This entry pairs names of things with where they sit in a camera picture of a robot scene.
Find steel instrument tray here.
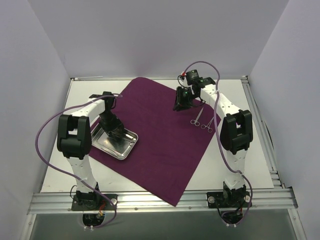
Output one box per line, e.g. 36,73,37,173
89,120,139,161

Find steel surgical scissors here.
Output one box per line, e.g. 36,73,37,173
190,107,204,127

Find steel forceps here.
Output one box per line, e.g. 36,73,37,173
201,116,215,133
109,133,135,141

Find purple cloth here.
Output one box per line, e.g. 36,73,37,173
98,77,214,206

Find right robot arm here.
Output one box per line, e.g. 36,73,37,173
173,75,253,207

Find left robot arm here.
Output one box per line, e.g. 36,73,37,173
57,91,125,210

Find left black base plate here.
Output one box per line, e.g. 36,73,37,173
71,191,115,211

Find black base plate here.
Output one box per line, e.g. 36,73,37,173
71,191,115,211
206,191,252,209

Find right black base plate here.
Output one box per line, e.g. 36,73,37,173
206,191,252,209

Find aluminium right rail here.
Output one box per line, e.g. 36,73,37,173
241,75,285,189

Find aluminium rail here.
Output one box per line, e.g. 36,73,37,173
27,188,298,214
241,75,285,189

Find aluminium front rail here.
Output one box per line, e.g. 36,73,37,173
27,188,298,214

